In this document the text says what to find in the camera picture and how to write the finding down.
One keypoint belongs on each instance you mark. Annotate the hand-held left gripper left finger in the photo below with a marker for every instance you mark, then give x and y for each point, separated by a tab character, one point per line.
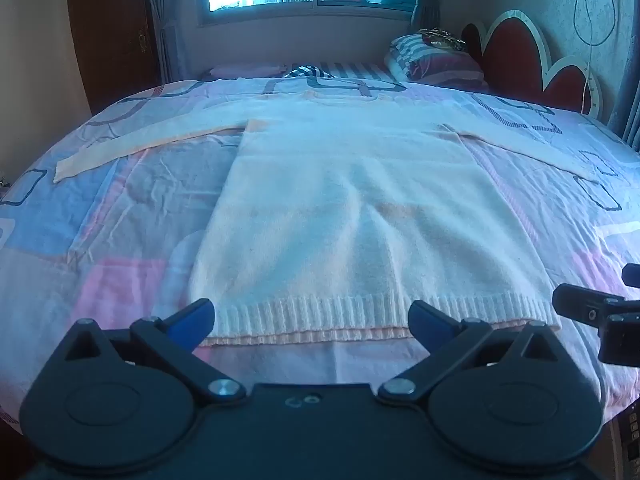
196	317

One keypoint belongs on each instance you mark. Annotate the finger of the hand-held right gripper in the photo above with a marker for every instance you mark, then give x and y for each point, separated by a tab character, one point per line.
575	302
632	275

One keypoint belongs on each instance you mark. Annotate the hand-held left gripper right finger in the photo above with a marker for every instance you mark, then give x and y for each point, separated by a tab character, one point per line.
427	321

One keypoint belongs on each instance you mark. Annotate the white knitted sweater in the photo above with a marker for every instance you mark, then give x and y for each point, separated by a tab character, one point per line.
350	210

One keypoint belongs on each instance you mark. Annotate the pastel patterned bed sheet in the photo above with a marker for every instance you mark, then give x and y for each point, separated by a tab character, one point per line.
125	220

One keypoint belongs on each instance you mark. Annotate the pink flat pillow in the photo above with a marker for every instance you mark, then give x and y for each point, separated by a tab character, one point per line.
240	71

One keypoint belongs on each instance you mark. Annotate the red and white headboard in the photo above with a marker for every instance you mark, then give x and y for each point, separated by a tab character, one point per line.
510	55

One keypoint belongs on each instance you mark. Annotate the striped pillow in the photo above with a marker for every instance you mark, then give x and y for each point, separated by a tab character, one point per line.
440	67

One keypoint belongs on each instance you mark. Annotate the striped mattress sheet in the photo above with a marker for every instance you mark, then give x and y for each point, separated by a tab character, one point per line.
360	69

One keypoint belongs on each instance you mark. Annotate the striped crumpled garment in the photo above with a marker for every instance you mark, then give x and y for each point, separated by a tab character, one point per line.
307	71

